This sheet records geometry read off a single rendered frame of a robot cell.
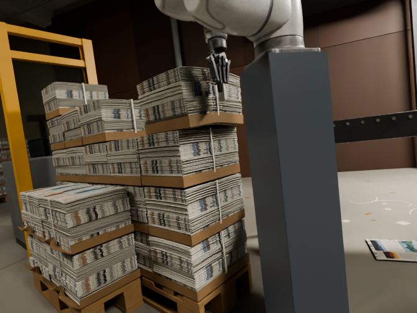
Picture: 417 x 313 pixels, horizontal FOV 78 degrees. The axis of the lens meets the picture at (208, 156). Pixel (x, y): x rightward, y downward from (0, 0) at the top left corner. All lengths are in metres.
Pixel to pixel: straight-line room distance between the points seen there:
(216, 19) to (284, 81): 0.25
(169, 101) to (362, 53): 4.06
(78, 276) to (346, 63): 4.42
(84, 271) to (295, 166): 0.97
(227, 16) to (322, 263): 0.76
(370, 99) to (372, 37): 0.92
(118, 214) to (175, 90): 0.65
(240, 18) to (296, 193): 0.51
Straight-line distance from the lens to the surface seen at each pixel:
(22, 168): 2.48
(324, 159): 0.85
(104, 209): 1.28
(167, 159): 1.05
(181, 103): 0.99
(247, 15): 0.78
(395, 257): 1.84
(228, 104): 1.17
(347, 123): 1.48
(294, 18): 0.90
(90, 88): 2.15
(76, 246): 1.25
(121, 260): 1.38
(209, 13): 0.75
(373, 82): 4.77
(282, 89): 0.78
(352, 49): 4.81
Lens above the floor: 0.78
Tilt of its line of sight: 4 degrees down
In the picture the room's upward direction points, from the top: 7 degrees counter-clockwise
